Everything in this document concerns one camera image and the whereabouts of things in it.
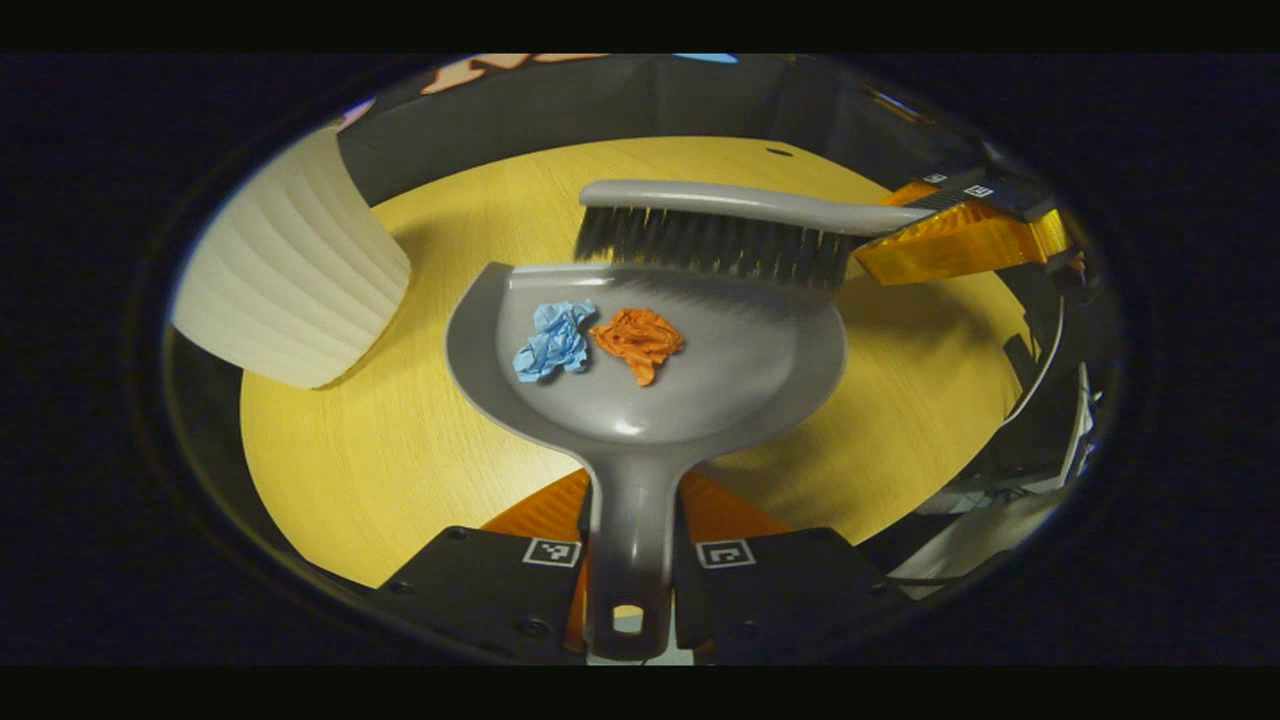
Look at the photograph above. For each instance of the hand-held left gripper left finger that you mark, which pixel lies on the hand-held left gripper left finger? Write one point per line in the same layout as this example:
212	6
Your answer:
480	590

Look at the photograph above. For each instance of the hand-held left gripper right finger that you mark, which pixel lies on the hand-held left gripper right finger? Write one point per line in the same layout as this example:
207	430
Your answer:
780	590

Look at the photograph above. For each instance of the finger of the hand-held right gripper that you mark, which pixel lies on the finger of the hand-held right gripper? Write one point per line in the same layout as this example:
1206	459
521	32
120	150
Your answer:
920	190
960	240

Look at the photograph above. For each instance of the grey dustpan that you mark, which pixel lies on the grey dustpan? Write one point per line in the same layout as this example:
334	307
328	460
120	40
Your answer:
720	380

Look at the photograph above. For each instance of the small grey broom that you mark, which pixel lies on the small grey broom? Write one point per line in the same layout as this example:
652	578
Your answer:
700	245

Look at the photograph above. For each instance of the blue paper ball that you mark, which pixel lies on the blue paper ball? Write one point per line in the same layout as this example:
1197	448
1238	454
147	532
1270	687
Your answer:
555	340

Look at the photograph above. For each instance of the orange paper ball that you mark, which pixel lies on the orange paper ball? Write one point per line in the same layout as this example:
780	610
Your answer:
640	338

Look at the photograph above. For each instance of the white garbage bin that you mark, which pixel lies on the white garbage bin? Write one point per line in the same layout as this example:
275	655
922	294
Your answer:
290	270

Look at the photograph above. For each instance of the wooden desktop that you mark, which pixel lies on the wooden desktop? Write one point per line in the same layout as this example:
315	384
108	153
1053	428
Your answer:
400	450

